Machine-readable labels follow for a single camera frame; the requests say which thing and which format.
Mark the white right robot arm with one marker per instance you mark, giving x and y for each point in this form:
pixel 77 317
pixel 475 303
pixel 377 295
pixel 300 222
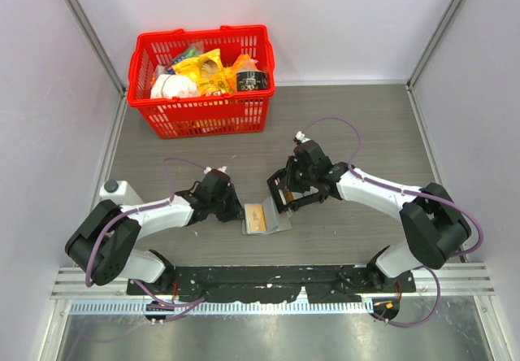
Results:
pixel 434 230

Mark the yellow snack bag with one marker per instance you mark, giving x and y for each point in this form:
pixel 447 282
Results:
pixel 207 72

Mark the black labelled bottle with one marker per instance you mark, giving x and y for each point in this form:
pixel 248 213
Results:
pixel 247 81

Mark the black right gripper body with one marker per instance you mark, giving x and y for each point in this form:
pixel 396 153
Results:
pixel 309 176

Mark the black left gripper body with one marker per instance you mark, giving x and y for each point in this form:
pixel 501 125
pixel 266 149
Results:
pixel 226 207

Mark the green blue snack packet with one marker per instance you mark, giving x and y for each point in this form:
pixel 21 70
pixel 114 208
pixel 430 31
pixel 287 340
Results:
pixel 194 50

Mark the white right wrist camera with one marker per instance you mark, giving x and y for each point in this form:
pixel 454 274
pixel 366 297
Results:
pixel 300 137

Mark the white slotted cable duct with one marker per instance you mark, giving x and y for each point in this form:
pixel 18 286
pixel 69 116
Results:
pixel 143 307

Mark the orange snack packet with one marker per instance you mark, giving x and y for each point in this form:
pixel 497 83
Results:
pixel 244 63

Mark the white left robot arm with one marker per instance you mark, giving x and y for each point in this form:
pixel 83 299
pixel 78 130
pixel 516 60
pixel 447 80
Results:
pixel 104 244

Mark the red plastic shopping basket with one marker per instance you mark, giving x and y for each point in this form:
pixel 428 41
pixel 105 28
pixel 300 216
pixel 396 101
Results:
pixel 242 112

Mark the white device with grey button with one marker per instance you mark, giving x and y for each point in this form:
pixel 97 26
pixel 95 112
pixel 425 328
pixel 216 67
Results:
pixel 120 192

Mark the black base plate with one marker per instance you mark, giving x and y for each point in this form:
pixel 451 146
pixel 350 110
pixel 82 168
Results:
pixel 273 284

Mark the white crumpled plastic bag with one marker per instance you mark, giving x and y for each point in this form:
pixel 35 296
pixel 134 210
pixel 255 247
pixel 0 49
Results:
pixel 174 86

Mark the black card box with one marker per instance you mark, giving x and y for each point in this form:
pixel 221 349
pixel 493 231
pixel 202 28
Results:
pixel 276 186

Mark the grey leather card holder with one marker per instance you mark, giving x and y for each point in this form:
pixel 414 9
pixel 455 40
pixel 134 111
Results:
pixel 275 221

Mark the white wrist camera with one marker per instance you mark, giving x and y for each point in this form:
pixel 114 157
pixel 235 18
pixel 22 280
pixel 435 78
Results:
pixel 223 169
pixel 300 137

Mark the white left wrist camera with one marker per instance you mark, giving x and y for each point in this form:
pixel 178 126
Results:
pixel 223 169

